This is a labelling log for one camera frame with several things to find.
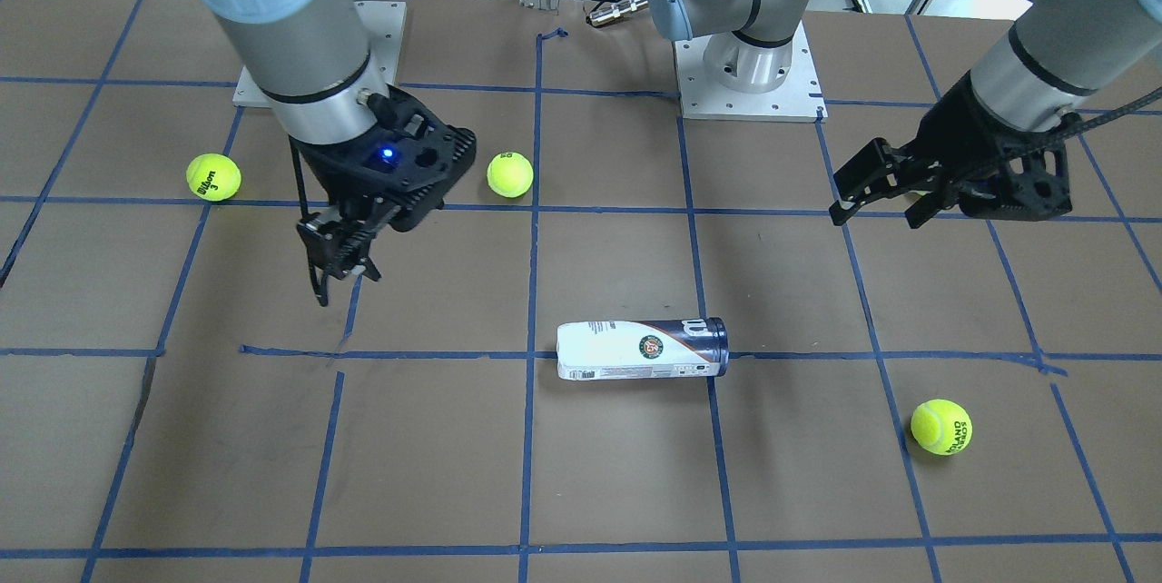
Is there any tennis ball by near base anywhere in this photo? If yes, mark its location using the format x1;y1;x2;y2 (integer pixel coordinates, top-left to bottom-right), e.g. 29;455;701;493
185;153;243;202

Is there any white blue tennis ball can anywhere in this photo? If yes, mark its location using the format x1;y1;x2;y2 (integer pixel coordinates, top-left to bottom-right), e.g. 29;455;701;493
555;317;730;381

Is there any tennis ball centre row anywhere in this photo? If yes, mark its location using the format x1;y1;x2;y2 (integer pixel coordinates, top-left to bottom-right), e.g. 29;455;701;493
910;400;974;456

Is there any tennis ball near front edge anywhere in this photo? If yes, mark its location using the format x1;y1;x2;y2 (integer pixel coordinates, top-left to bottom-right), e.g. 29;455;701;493
486;152;535;199

